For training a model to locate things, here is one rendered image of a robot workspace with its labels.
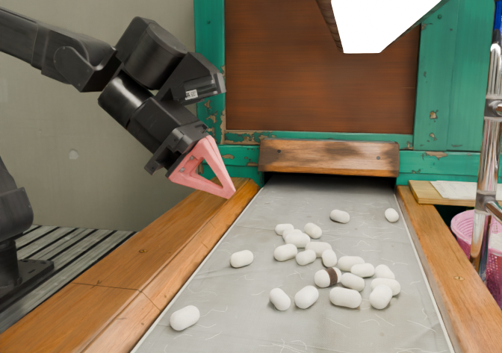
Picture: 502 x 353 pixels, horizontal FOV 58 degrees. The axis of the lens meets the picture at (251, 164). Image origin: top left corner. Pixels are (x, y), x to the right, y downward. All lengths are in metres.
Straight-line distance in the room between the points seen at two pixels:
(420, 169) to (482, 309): 0.55
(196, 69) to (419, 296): 0.38
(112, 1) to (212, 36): 1.00
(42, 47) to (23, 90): 1.60
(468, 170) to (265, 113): 0.45
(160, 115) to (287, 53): 0.54
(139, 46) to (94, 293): 0.29
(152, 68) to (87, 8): 1.51
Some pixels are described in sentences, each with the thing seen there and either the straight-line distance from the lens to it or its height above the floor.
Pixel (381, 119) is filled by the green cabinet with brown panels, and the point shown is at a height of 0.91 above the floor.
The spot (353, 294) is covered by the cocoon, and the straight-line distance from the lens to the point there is 0.54.
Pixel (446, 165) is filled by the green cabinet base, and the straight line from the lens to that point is 1.05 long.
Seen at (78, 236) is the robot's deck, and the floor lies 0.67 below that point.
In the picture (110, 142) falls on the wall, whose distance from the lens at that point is 2.03.
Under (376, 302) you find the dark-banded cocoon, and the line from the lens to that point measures 0.54.
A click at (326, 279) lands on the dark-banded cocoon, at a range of 0.58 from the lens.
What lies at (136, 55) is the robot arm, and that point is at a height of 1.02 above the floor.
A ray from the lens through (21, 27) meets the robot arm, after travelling 0.66.
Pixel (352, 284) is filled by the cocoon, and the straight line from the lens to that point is 0.58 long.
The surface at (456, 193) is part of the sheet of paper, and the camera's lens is 0.95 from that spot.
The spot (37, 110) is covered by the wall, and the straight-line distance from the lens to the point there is 2.19.
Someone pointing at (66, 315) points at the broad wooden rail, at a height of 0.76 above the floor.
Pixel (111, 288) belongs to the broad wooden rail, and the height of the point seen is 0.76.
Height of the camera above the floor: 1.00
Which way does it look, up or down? 11 degrees down
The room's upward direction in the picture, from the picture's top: straight up
